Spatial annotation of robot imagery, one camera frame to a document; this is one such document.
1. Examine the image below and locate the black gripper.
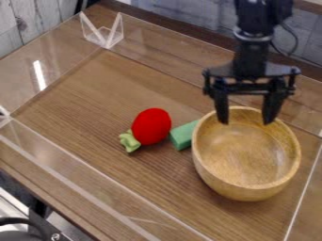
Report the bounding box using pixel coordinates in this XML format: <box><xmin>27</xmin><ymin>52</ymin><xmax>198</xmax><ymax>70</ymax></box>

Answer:
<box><xmin>203</xmin><ymin>29</ymin><xmax>301</xmax><ymax>125</ymax></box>

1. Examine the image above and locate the light wooden bowl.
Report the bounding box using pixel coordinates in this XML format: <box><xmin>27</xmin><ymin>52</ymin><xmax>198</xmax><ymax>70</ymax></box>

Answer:
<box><xmin>191</xmin><ymin>106</ymin><xmax>302</xmax><ymax>201</ymax></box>

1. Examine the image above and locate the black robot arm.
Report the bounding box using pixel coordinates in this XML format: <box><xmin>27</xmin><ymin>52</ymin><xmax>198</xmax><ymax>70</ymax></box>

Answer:
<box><xmin>203</xmin><ymin>0</ymin><xmax>301</xmax><ymax>124</ymax></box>

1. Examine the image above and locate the green rectangular block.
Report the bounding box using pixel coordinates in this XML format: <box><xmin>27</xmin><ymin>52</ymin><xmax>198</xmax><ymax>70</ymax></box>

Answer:
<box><xmin>170</xmin><ymin>120</ymin><xmax>199</xmax><ymax>151</ymax></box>

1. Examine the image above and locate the red plush strawberry toy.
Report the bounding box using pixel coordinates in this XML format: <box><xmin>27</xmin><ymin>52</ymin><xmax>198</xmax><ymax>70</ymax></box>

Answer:
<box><xmin>117</xmin><ymin>107</ymin><xmax>172</xmax><ymax>153</ymax></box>

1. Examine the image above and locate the clear acrylic corner bracket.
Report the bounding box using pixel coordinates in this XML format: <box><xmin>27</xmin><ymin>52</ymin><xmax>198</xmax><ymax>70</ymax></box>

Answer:
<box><xmin>79</xmin><ymin>12</ymin><xmax>124</xmax><ymax>50</ymax></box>

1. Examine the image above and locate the black metal bracket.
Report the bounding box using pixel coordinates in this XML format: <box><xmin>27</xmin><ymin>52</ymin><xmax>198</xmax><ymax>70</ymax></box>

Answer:
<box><xmin>28</xmin><ymin>210</ymin><xmax>73</xmax><ymax>241</ymax></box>

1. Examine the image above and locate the black cable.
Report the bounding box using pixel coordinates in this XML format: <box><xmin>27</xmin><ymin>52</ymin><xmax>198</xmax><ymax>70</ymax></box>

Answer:
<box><xmin>0</xmin><ymin>216</ymin><xmax>32</xmax><ymax>233</ymax></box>

